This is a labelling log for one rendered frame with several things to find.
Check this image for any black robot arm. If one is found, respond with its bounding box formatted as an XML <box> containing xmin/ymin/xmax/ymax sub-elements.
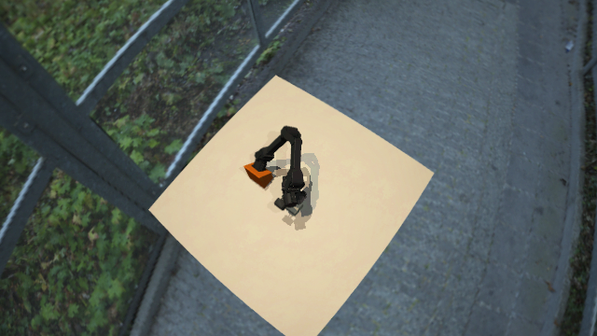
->
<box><xmin>252</xmin><ymin>125</ymin><xmax>307</xmax><ymax>208</ymax></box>

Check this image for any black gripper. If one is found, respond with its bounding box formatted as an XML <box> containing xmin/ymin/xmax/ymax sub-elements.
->
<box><xmin>274</xmin><ymin>181</ymin><xmax>305</xmax><ymax>211</ymax></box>

